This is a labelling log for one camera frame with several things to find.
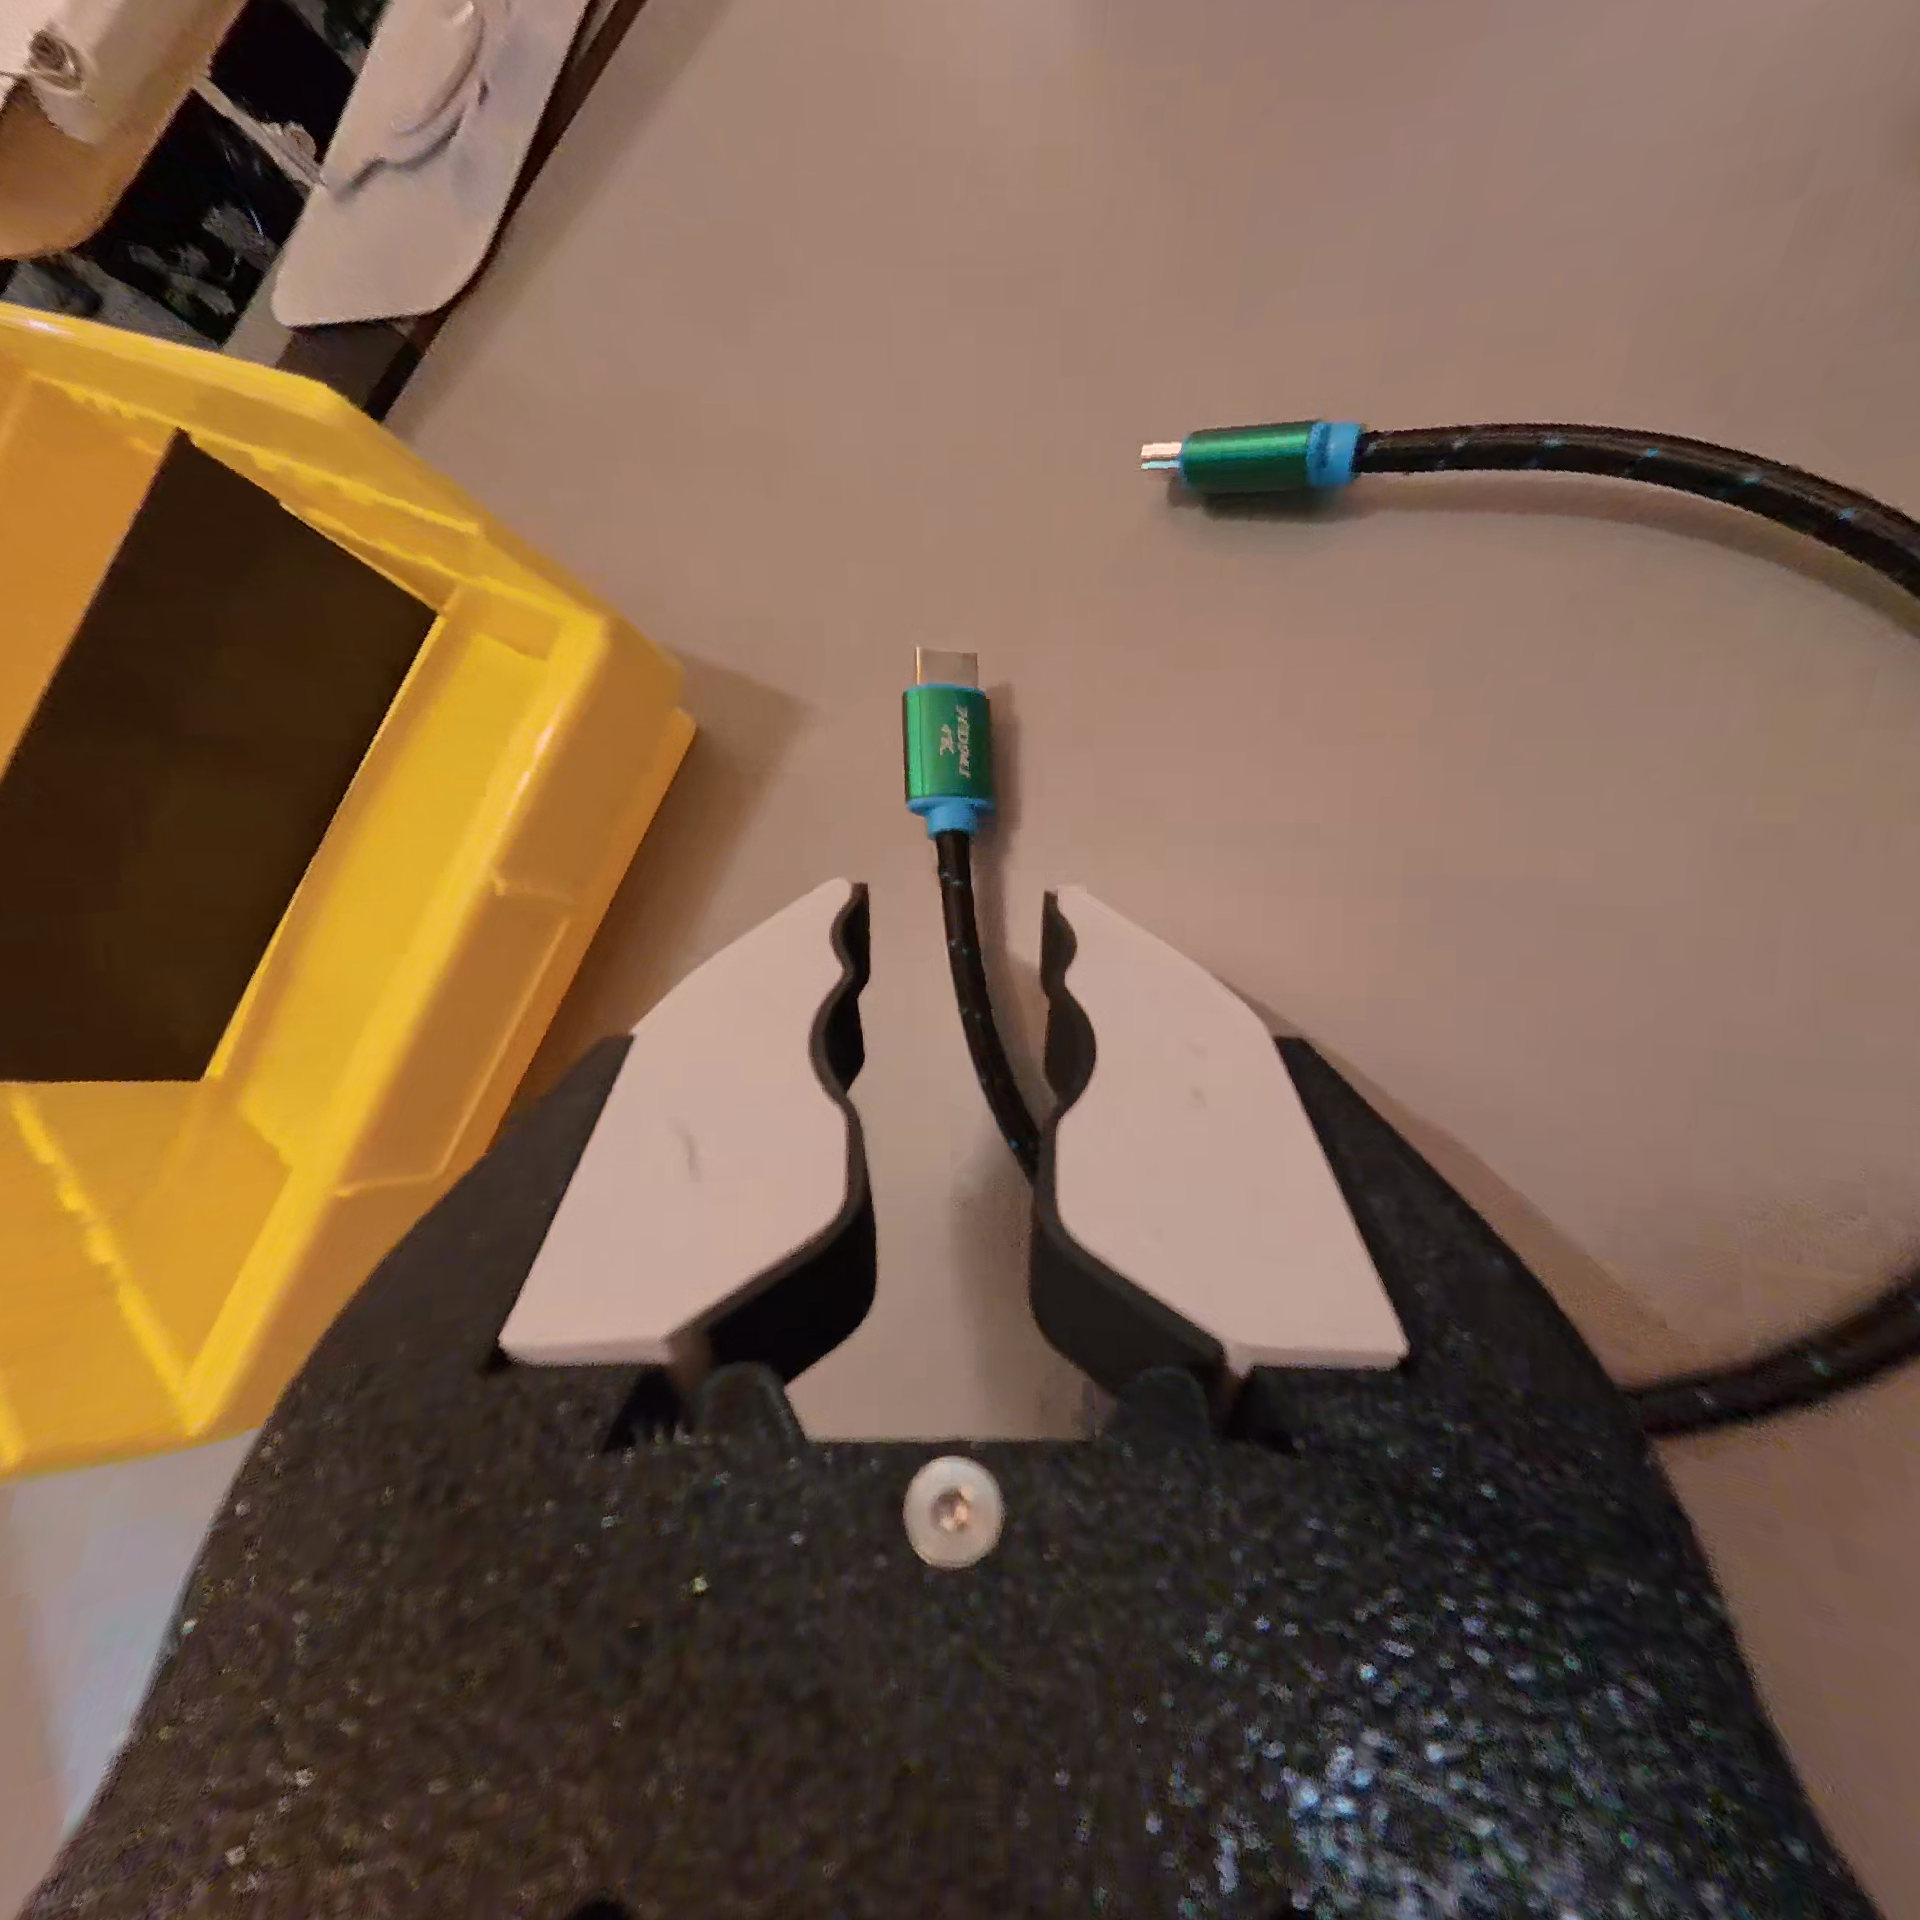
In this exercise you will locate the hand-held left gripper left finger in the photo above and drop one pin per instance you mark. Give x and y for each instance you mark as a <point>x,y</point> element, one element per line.
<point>704,1155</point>

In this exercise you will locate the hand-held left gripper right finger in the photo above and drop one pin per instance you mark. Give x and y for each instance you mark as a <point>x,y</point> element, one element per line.
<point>1200,1172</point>

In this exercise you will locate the yellow plastic bin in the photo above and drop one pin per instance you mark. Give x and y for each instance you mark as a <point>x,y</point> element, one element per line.
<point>569,722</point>

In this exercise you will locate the white moulded tray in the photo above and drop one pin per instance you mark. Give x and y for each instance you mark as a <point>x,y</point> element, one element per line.
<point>434,182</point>

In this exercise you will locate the cardboard box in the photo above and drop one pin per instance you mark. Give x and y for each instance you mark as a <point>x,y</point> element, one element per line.
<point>90,166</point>

